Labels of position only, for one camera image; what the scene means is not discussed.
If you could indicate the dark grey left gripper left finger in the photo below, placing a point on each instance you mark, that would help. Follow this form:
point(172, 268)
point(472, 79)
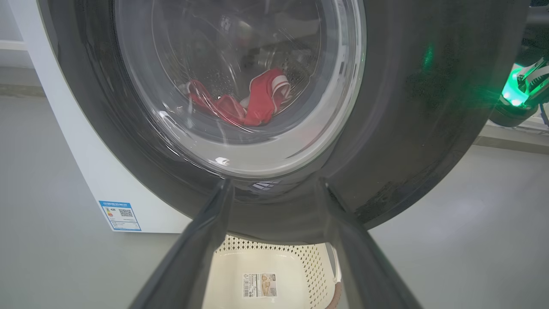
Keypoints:
point(188, 257)

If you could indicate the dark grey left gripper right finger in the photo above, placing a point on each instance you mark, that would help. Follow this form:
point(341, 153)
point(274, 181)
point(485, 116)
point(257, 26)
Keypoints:
point(360, 266)

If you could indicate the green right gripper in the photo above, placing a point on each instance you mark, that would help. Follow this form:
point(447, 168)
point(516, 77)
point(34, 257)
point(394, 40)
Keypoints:
point(521, 98)

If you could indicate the dark round glass machine door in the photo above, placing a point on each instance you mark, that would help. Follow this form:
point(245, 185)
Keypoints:
point(420, 128)

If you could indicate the red and white garment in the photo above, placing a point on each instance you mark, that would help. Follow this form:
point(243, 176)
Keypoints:
point(261, 103)

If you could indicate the cream perforated laundry basket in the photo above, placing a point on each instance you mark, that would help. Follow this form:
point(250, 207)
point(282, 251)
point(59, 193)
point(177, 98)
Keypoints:
point(231, 274)

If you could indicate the paper label in basket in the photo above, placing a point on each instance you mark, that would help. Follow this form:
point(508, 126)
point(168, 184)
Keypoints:
point(259, 285)

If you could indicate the white washing machine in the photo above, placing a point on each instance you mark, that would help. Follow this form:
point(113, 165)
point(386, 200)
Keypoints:
point(85, 141)

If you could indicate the steel washing machine drum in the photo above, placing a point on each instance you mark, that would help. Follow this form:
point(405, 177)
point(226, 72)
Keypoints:
point(201, 47)

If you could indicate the blue energy label sticker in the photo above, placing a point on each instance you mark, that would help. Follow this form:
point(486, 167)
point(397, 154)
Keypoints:
point(120, 216)

